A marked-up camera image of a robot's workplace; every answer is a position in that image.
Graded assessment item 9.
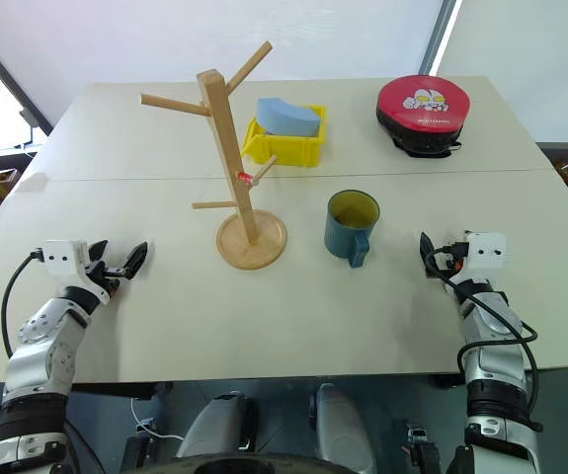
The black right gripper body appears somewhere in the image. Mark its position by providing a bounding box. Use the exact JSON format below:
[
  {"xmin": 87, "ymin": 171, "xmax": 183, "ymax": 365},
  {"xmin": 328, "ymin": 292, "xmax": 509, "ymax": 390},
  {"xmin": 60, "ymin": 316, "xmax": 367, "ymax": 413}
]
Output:
[{"xmin": 428, "ymin": 242, "xmax": 469, "ymax": 285}]

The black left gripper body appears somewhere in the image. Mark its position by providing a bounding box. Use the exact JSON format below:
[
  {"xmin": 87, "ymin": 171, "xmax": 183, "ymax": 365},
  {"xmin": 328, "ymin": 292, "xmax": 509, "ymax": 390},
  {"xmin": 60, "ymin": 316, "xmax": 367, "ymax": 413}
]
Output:
[{"xmin": 84, "ymin": 255, "xmax": 127, "ymax": 299}]

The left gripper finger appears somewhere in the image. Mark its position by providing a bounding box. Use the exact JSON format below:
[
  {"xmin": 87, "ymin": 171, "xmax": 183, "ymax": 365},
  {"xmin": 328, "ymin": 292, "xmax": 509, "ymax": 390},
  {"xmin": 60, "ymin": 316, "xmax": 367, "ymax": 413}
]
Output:
[
  {"xmin": 122, "ymin": 241, "xmax": 150, "ymax": 280},
  {"xmin": 88, "ymin": 239, "xmax": 110, "ymax": 264}
]

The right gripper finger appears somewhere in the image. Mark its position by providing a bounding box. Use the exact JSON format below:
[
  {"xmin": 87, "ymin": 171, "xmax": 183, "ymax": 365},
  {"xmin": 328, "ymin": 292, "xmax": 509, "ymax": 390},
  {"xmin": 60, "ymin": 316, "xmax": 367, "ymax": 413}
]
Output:
[{"xmin": 419, "ymin": 231, "xmax": 437, "ymax": 278}]

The blue mug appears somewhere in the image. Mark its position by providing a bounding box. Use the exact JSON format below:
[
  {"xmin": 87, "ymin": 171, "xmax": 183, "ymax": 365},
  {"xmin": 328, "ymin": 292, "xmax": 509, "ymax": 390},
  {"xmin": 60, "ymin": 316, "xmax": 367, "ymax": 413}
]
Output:
[{"xmin": 323, "ymin": 189, "xmax": 381, "ymax": 270}]

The wooden mug tree stand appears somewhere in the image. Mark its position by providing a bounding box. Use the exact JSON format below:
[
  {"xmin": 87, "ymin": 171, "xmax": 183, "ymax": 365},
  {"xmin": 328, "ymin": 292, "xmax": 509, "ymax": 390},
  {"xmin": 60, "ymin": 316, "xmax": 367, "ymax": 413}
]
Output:
[{"xmin": 139, "ymin": 40, "xmax": 289, "ymax": 272}]

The red black round case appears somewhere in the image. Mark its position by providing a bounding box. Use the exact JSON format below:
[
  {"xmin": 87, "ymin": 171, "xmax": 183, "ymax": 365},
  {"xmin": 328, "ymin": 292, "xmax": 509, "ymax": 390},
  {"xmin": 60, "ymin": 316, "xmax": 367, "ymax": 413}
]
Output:
[{"xmin": 374, "ymin": 74, "xmax": 473, "ymax": 160}]

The yellow plastic bin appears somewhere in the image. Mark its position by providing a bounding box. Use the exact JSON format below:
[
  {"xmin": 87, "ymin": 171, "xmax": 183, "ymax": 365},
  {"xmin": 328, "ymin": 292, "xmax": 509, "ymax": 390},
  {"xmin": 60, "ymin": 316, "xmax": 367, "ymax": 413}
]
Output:
[{"xmin": 241, "ymin": 104, "xmax": 327, "ymax": 169}]

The silver rounded robot leg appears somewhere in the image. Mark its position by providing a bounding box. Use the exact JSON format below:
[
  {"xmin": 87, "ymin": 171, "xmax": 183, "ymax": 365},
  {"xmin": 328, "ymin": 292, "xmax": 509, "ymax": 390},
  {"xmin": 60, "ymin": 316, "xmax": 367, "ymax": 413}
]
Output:
[
  {"xmin": 176, "ymin": 391, "xmax": 260, "ymax": 461},
  {"xmin": 307, "ymin": 382, "xmax": 377, "ymax": 474}
]

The blue sponge block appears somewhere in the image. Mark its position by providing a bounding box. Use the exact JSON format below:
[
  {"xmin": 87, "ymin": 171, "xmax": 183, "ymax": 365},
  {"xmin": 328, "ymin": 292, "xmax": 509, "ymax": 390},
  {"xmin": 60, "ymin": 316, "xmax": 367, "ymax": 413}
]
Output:
[{"xmin": 255, "ymin": 96, "xmax": 324, "ymax": 139}]

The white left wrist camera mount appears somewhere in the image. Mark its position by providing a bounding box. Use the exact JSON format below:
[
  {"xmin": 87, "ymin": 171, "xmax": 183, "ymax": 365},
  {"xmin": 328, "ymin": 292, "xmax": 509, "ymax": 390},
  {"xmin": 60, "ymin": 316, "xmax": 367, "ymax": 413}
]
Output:
[{"xmin": 41, "ymin": 239, "xmax": 113, "ymax": 302}]

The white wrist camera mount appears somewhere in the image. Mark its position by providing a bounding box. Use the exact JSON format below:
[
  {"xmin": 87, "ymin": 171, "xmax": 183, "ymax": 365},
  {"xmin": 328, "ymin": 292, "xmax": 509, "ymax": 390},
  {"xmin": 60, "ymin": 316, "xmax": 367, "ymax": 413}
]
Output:
[
  {"xmin": 462, "ymin": 231, "xmax": 508, "ymax": 283},
  {"xmin": 41, "ymin": 239, "xmax": 113, "ymax": 302}
]

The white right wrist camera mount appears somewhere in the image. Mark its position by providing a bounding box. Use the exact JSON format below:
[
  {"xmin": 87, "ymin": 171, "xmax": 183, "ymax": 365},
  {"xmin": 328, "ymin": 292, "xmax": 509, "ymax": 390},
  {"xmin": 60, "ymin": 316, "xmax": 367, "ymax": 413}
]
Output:
[{"xmin": 462, "ymin": 231, "xmax": 508, "ymax": 283}]

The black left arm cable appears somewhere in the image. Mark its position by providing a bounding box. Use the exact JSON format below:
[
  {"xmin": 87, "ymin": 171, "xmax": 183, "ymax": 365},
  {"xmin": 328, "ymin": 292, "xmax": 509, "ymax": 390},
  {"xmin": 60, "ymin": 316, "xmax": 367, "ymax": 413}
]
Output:
[{"xmin": 0, "ymin": 251, "xmax": 43, "ymax": 359}]

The black table frame bar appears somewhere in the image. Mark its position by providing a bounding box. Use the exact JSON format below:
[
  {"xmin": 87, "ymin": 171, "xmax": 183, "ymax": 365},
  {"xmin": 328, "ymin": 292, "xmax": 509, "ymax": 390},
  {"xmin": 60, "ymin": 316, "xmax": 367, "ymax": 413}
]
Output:
[{"xmin": 69, "ymin": 381, "xmax": 167, "ymax": 402}]

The thin white cable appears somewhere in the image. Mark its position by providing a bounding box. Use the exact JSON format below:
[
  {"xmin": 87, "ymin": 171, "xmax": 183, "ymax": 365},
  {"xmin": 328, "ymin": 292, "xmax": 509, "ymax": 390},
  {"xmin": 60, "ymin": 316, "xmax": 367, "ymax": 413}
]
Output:
[{"xmin": 130, "ymin": 396, "xmax": 187, "ymax": 441}]

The black diagonal window frame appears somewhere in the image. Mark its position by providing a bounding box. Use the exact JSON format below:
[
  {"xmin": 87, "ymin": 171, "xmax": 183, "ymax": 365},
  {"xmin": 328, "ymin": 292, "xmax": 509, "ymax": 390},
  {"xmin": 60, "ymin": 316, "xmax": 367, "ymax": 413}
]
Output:
[{"xmin": 0, "ymin": 19, "xmax": 53, "ymax": 145}]

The grey diagonal window frame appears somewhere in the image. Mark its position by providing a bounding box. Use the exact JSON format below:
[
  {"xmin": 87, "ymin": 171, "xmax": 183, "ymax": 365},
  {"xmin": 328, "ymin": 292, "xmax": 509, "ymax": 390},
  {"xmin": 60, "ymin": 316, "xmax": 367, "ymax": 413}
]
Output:
[{"xmin": 415, "ymin": 0, "xmax": 463, "ymax": 78}]

